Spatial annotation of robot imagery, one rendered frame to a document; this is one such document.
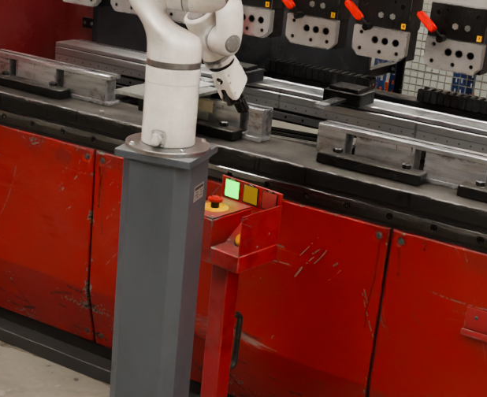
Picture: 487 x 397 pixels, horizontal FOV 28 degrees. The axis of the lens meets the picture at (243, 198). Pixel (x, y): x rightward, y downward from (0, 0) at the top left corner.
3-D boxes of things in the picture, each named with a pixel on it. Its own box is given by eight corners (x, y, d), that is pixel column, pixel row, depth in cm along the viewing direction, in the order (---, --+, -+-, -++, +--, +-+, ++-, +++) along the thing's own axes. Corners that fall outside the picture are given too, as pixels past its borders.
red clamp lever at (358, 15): (346, -2, 254) (369, 27, 252) (352, -2, 257) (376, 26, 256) (341, 3, 255) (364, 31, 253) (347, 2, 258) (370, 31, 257)
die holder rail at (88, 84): (-11, 78, 331) (-10, 50, 328) (1, 76, 336) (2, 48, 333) (107, 106, 308) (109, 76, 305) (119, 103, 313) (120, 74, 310)
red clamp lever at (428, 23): (419, 9, 245) (444, 39, 243) (425, 9, 248) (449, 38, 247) (414, 14, 246) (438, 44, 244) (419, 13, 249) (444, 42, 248)
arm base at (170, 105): (191, 163, 210) (198, 77, 204) (110, 148, 215) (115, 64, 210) (221, 144, 227) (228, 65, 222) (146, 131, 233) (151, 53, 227)
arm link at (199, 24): (239, 47, 262) (218, 40, 269) (220, 6, 254) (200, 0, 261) (216, 65, 260) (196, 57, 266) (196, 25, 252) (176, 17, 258)
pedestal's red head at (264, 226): (177, 250, 255) (183, 184, 249) (217, 238, 267) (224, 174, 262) (236, 274, 243) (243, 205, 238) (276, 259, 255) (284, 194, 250)
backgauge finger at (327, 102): (299, 107, 281) (300, 90, 279) (337, 95, 303) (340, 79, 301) (336, 116, 275) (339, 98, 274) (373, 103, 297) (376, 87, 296)
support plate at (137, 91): (113, 92, 274) (113, 89, 274) (168, 81, 296) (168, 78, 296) (167, 105, 266) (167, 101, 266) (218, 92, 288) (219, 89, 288)
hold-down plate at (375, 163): (315, 161, 269) (316, 150, 268) (324, 157, 273) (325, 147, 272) (418, 187, 255) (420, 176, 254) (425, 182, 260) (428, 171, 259)
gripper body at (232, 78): (225, 69, 261) (240, 102, 268) (237, 46, 267) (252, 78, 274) (201, 72, 264) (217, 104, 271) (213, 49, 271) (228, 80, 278)
